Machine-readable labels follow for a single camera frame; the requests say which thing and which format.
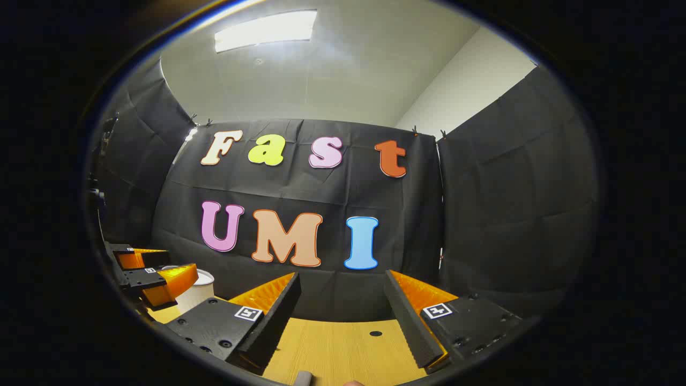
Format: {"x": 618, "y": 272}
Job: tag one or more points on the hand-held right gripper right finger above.
{"x": 410, "y": 327}

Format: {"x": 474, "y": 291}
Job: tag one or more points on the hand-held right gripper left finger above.
{"x": 273, "y": 316}

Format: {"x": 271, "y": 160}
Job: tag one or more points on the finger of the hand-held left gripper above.
{"x": 142, "y": 280}
{"x": 155, "y": 258}

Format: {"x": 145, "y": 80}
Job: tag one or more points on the white ribbed garbage bin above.
{"x": 197, "y": 295}

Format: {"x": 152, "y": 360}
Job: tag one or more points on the wooden desktop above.
{"x": 343, "y": 348}

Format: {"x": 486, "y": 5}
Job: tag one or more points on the black backdrop cloth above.
{"x": 321, "y": 193}

